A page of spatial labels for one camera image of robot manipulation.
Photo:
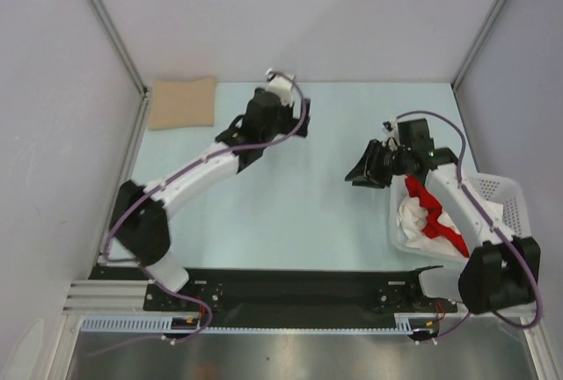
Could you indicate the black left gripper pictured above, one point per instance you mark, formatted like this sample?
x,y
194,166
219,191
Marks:
x,y
293,126

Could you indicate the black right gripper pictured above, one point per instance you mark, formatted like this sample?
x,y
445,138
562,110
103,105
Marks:
x,y
368,172

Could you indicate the beige t shirt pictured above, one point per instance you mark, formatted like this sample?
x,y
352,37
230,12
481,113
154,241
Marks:
x,y
182,104

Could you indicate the translucent plastic basket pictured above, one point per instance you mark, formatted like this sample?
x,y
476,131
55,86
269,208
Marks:
x,y
501,196

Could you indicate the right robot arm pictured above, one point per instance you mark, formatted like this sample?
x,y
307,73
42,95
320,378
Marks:
x,y
503,266

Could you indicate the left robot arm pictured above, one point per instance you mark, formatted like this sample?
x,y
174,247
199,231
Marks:
x,y
141,213

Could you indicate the white t shirt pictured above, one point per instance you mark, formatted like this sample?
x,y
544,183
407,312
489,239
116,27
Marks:
x,y
432,232

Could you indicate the red t shirt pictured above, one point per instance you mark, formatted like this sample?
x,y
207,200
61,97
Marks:
x,y
416,190

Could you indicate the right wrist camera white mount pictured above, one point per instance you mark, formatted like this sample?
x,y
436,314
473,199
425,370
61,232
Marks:
x,y
391,134

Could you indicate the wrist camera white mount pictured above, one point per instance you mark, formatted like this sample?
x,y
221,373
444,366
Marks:
x,y
280,84
391,134

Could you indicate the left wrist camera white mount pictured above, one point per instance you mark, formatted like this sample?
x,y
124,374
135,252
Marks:
x,y
280,84

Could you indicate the left aluminium frame post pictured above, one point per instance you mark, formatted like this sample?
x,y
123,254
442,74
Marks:
x,y
102,15

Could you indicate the aluminium frame post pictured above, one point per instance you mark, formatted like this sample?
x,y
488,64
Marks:
x,y
484,32
102,15

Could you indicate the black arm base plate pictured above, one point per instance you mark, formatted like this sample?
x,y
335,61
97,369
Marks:
x,y
381,292

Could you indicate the slotted cable duct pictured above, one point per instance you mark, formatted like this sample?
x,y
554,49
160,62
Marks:
x,y
172,325

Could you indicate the right aluminium frame post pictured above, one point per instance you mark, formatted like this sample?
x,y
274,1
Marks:
x,y
484,32

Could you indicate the aluminium front rail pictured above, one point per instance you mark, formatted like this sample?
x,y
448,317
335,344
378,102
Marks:
x,y
148,297

